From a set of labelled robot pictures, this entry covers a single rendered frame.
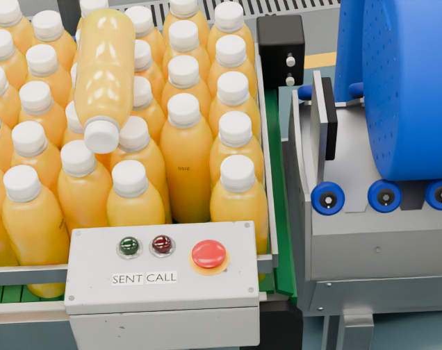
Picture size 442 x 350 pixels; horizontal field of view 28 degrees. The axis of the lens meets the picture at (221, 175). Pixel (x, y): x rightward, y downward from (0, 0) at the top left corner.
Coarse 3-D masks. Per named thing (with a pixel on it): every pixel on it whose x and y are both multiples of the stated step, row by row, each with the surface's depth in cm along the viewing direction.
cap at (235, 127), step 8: (232, 112) 106; (240, 112) 106; (224, 120) 105; (232, 120) 105; (240, 120) 105; (248, 120) 105; (224, 128) 104; (232, 128) 104; (240, 128) 104; (248, 128) 104; (224, 136) 105; (232, 136) 104; (240, 136) 104; (248, 136) 105
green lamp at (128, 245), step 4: (128, 236) 93; (120, 240) 93; (124, 240) 92; (128, 240) 92; (132, 240) 92; (136, 240) 93; (120, 244) 92; (124, 244) 92; (128, 244) 92; (132, 244) 92; (136, 244) 92; (120, 248) 92; (124, 248) 92; (128, 248) 92; (132, 248) 92; (136, 248) 92; (124, 252) 92; (128, 252) 92; (132, 252) 92
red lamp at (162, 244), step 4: (156, 236) 93; (160, 236) 93; (164, 236) 93; (152, 240) 93; (156, 240) 92; (160, 240) 92; (164, 240) 92; (168, 240) 92; (152, 244) 92; (156, 244) 92; (160, 244) 92; (164, 244) 92; (168, 244) 92; (152, 248) 92; (156, 248) 92; (160, 248) 92; (164, 248) 92; (168, 248) 92; (156, 252) 92; (160, 252) 92; (164, 252) 92
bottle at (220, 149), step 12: (216, 144) 107; (228, 144) 105; (240, 144) 105; (252, 144) 107; (216, 156) 107; (228, 156) 106; (252, 156) 106; (216, 168) 108; (264, 168) 111; (216, 180) 109; (264, 180) 112
